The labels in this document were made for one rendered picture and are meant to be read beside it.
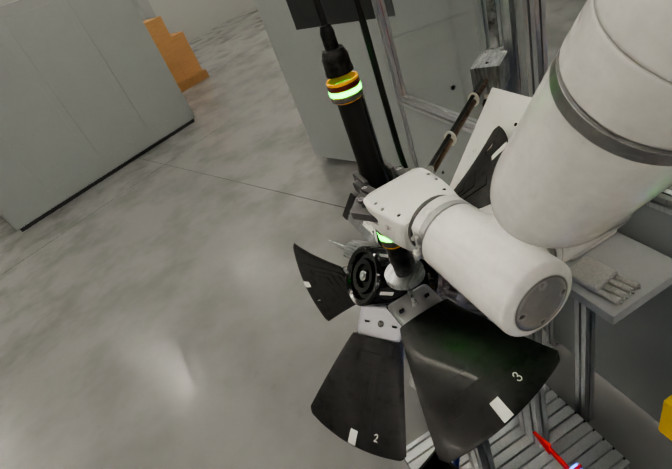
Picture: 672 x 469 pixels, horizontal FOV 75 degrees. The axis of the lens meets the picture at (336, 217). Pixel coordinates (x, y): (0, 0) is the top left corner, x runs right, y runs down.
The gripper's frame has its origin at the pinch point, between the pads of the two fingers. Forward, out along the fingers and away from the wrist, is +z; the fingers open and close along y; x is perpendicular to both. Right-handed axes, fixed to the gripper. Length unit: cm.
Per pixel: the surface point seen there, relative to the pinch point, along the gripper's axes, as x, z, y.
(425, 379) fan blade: -29.0, -13.6, -7.1
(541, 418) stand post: -122, 8, 34
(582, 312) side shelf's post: -83, 10, 53
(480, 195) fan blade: -6.8, -7.4, 12.3
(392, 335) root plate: -37.7, 3.7, -5.2
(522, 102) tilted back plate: -11.5, 16.2, 42.4
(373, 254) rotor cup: -20.1, 8.1, -1.9
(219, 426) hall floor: -148, 99, -79
